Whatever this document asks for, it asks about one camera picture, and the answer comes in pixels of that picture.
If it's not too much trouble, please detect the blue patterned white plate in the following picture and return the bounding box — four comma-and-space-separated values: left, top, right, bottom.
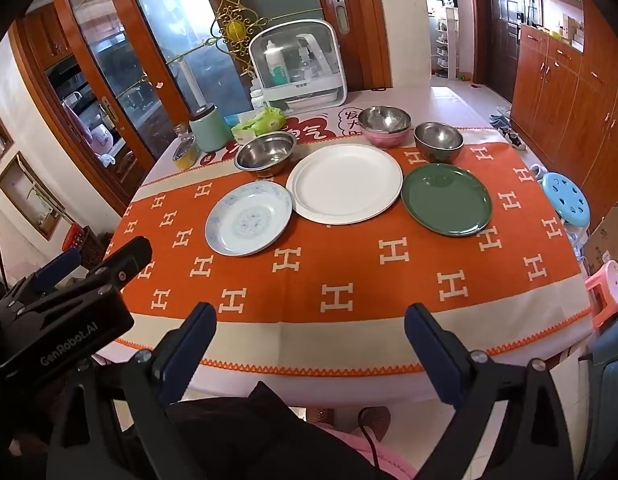
205, 181, 293, 257

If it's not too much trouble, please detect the green plate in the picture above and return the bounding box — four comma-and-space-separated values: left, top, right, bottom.
401, 164, 492, 237

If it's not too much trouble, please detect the wide steel bowl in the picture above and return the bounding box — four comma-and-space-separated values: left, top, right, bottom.
234, 131, 296, 179

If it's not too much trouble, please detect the large white plate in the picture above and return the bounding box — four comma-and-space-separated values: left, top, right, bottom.
286, 144, 403, 226

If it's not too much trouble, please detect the dark steel bowl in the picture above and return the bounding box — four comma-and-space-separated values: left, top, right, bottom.
414, 122, 464, 164

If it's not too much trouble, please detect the pink steel bowl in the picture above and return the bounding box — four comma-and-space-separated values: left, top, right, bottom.
358, 105, 412, 148

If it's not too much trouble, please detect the pink plastic stool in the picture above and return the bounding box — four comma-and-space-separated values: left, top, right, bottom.
584, 260, 618, 330

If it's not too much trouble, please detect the orange H pattern cloth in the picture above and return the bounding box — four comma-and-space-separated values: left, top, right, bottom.
112, 130, 592, 377

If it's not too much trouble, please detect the mint green canister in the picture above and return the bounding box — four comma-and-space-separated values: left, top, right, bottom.
190, 103, 233, 153

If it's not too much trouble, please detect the blue plastic stool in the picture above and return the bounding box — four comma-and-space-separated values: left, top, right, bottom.
540, 172, 591, 243

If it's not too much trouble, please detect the green tissue pack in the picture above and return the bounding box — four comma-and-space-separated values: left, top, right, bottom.
232, 106, 286, 144

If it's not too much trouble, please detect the red white table mat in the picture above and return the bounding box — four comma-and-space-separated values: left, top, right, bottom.
197, 106, 362, 167

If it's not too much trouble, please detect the white storage box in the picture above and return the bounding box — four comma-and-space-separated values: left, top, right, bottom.
248, 18, 348, 115

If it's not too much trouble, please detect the wooden wall cabinet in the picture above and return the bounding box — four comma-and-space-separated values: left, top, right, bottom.
510, 0, 618, 224

